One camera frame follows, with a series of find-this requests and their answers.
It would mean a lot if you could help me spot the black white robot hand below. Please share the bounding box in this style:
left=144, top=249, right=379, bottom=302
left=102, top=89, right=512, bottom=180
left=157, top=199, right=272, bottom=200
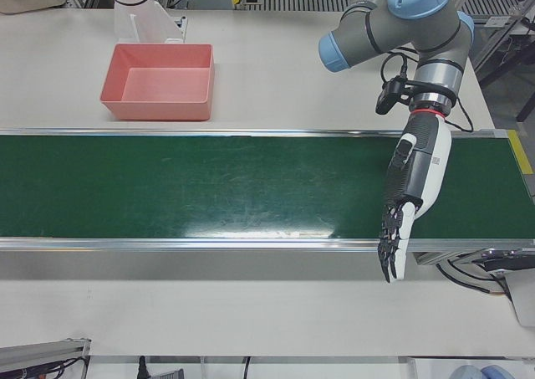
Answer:
left=377, top=110, right=454, bottom=284

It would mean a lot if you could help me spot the pink plastic box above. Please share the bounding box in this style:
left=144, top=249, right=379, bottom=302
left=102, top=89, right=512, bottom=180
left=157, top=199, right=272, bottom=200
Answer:
left=99, top=43, right=217, bottom=122

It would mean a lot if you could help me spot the black electronics board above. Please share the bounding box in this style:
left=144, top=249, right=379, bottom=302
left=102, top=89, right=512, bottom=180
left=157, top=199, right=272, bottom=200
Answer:
left=471, top=248, right=535, bottom=274

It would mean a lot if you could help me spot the grey flat device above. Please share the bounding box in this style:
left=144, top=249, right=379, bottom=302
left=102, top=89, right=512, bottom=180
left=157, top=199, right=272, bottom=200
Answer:
left=503, top=269, right=535, bottom=326

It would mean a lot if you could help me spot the light blue rounded object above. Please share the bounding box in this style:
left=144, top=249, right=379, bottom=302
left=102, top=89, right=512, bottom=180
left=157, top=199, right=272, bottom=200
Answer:
left=453, top=364, right=509, bottom=379

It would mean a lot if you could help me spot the green conveyor belt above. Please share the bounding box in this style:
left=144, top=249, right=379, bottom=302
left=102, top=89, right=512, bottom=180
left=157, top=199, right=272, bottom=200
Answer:
left=0, top=126, right=535, bottom=254

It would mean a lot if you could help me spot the black camera cable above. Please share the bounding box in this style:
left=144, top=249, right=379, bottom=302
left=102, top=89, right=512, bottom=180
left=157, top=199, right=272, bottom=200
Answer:
left=380, top=48, right=476, bottom=134

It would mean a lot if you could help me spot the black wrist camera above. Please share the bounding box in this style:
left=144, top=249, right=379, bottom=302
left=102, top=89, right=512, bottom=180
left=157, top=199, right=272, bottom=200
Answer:
left=374, top=77, right=409, bottom=115

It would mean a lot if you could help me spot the white cable bundle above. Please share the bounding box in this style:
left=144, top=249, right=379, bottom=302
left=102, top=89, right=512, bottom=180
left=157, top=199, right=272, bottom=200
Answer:
left=434, top=257, right=509, bottom=296

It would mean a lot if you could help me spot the aluminium frame rack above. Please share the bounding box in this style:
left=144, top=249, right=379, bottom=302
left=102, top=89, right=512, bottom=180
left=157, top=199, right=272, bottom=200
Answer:
left=471, top=0, right=535, bottom=83

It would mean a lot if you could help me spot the white bracket stand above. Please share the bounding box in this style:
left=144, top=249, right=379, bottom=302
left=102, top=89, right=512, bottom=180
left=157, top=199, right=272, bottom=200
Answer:
left=113, top=0, right=188, bottom=45

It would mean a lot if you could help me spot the aluminium profile rail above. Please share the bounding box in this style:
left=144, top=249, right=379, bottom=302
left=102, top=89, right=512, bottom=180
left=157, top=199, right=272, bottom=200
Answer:
left=0, top=336, right=92, bottom=379

